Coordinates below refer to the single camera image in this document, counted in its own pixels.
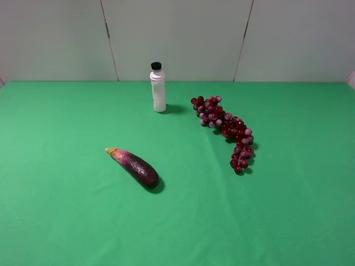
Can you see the red grape bunch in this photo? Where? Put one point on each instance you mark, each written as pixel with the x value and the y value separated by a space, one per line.
pixel 211 114

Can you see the purple eggplant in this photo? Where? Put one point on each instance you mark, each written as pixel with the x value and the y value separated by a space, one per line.
pixel 139 169

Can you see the white bottle with black cap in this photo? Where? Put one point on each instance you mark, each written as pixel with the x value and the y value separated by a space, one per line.
pixel 157 78

